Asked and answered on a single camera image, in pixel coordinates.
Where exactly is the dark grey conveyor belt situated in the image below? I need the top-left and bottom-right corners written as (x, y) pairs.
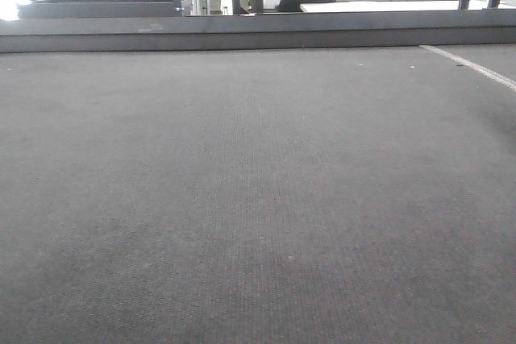
top-left (1, 45), bottom-right (515, 343)

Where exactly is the dark conveyor side rail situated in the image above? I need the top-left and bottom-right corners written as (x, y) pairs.
top-left (1, 9), bottom-right (515, 53)

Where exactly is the white work table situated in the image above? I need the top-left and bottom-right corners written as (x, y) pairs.
top-left (299, 0), bottom-right (516, 14)

